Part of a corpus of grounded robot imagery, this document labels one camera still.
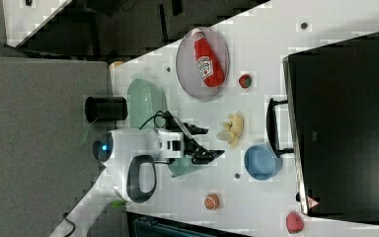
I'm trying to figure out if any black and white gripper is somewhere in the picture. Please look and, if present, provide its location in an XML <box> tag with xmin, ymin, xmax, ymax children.
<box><xmin>157</xmin><ymin>111</ymin><xmax>225</xmax><ymax>165</ymax></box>

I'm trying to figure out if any peeled banana toy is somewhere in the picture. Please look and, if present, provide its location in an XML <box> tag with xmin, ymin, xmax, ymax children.
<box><xmin>216</xmin><ymin>113</ymin><xmax>244</xmax><ymax>149</ymax></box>

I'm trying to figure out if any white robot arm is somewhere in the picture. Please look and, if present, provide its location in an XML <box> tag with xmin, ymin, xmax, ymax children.
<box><xmin>91</xmin><ymin>111</ymin><xmax>224</xmax><ymax>203</ymax></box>

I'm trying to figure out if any green measuring cup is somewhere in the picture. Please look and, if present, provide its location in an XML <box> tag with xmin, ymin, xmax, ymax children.
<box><xmin>168</xmin><ymin>158</ymin><xmax>201</xmax><ymax>178</ymax></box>

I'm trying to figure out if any orange slice toy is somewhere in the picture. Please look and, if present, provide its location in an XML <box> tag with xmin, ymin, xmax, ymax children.
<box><xmin>204</xmin><ymin>194</ymin><xmax>219</xmax><ymax>210</ymax></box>

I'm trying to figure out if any blue plastic cup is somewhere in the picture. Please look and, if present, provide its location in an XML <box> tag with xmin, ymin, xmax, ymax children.
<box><xmin>244</xmin><ymin>143</ymin><xmax>282</xmax><ymax>181</ymax></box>

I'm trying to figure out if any green plastic colander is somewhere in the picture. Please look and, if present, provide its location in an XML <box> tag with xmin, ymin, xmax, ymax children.
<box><xmin>127</xmin><ymin>79</ymin><xmax>167</xmax><ymax>128</ymax></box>

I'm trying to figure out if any pink round plate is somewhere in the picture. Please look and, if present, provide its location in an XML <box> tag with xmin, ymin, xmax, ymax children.
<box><xmin>176</xmin><ymin>27</ymin><xmax>230</xmax><ymax>101</ymax></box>

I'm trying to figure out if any red ketchup bottle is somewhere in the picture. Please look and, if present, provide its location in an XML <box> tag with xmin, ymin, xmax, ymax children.
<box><xmin>191</xmin><ymin>28</ymin><xmax>224</xmax><ymax>88</ymax></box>

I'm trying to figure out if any small red tomato toy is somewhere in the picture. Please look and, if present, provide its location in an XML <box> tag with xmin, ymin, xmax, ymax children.
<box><xmin>239</xmin><ymin>74</ymin><xmax>252</xmax><ymax>89</ymax></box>

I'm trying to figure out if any small black cup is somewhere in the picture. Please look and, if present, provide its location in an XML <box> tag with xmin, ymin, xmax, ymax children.
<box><xmin>85</xmin><ymin>97</ymin><xmax>128</xmax><ymax>123</ymax></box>

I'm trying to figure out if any red strawberry toy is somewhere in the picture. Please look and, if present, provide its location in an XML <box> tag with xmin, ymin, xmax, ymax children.
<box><xmin>286</xmin><ymin>211</ymin><xmax>304</xmax><ymax>234</ymax></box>

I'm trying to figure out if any grey partition panel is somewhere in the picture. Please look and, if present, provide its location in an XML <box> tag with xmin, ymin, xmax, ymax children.
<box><xmin>0</xmin><ymin>57</ymin><xmax>112</xmax><ymax>237</ymax></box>

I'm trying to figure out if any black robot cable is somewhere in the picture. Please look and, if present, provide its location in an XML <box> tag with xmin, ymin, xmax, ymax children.
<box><xmin>139</xmin><ymin>110</ymin><xmax>171</xmax><ymax>130</ymax></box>

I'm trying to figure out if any blue metal frame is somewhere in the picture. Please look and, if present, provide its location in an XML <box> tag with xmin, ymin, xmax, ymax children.
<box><xmin>126</xmin><ymin>211</ymin><xmax>249</xmax><ymax>237</ymax></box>

